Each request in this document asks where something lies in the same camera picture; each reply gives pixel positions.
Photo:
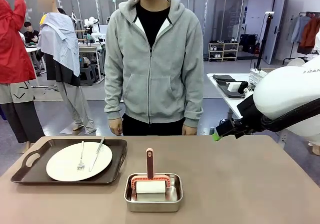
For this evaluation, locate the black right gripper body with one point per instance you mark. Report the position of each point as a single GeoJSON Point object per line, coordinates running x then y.
{"type": "Point", "coordinates": [232, 128]}

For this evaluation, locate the dark brown serving tray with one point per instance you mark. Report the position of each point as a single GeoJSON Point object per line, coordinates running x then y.
{"type": "Point", "coordinates": [223, 89]}
{"type": "Point", "coordinates": [115, 159]}

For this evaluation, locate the pink brown lint roller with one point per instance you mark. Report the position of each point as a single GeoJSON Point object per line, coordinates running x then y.
{"type": "Point", "coordinates": [150, 164]}

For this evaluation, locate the white round plate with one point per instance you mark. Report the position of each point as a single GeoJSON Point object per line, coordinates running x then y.
{"type": "Point", "coordinates": [65, 161]}

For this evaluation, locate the person's right forearm grey sleeve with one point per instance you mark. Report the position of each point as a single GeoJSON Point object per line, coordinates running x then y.
{"type": "Point", "coordinates": [113, 96]}

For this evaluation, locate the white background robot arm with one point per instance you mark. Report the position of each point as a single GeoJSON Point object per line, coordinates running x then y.
{"type": "Point", "coordinates": [95, 35]}

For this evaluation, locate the person's left forearm grey sleeve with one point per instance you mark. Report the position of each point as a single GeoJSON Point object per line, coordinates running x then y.
{"type": "Point", "coordinates": [193, 101]}

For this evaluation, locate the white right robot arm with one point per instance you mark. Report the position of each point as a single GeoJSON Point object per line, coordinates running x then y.
{"type": "Point", "coordinates": [282, 89]}

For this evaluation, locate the person's left hand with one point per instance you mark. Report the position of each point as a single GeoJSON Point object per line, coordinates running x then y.
{"type": "Point", "coordinates": [189, 130]}

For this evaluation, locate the person's right hand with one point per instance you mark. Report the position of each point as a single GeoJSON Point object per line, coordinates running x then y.
{"type": "Point", "coordinates": [116, 126]}

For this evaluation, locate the white side table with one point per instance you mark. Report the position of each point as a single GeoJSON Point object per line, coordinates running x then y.
{"type": "Point", "coordinates": [230, 101]}

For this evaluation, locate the black folded cloth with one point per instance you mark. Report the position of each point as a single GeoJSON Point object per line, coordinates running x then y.
{"type": "Point", "coordinates": [222, 78]}

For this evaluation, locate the wooden shoe rack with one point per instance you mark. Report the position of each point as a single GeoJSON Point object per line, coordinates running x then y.
{"type": "Point", "coordinates": [222, 52]}

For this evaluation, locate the person in grey hoodie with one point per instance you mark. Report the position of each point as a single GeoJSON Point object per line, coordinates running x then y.
{"type": "Point", "coordinates": [152, 84]}

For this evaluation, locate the black bag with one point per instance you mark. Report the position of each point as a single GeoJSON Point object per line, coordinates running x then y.
{"type": "Point", "coordinates": [247, 43]}

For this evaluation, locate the stainless steel rectangular container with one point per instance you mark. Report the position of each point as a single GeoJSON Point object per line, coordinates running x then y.
{"type": "Point", "coordinates": [152, 206]}

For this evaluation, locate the black tripod stand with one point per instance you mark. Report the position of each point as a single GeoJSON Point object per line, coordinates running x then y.
{"type": "Point", "coordinates": [266, 34]}

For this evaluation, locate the grey open door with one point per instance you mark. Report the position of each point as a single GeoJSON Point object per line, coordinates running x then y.
{"type": "Point", "coordinates": [277, 22]}

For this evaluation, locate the pale blue hanging shirt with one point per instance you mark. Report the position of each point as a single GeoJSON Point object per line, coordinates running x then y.
{"type": "Point", "coordinates": [297, 29]}

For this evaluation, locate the silver table knife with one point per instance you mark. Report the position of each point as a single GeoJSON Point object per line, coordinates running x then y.
{"type": "Point", "coordinates": [96, 156]}

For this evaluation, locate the orange hanging jacket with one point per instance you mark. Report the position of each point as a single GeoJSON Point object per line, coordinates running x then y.
{"type": "Point", "coordinates": [310, 33]}

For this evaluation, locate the black clothes rack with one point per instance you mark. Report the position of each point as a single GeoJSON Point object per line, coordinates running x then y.
{"type": "Point", "coordinates": [301, 14]}

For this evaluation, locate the silver fork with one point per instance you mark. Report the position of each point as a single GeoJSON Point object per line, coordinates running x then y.
{"type": "Point", "coordinates": [80, 166]}

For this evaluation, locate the grey plastic stool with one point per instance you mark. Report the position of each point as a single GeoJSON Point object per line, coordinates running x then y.
{"type": "Point", "coordinates": [87, 75]}

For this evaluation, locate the white background desk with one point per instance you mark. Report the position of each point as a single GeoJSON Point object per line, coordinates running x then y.
{"type": "Point", "coordinates": [87, 50]}

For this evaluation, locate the person in yellow hoodie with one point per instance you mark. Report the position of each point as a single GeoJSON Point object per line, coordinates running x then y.
{"type": "Point", "coordinates": [43, 18]}

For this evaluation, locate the seated person in black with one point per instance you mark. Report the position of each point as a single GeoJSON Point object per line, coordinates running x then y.
{"type": "Point", "coordinates": [31, 35]}

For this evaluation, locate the mannequin in red jacket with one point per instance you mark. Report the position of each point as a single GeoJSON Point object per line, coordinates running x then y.
{"type": "Point", "coordinates": [12, 47]}

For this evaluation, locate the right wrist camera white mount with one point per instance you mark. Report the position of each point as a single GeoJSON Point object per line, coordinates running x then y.
{"type": "Point", "coordinates": [233, 86]}

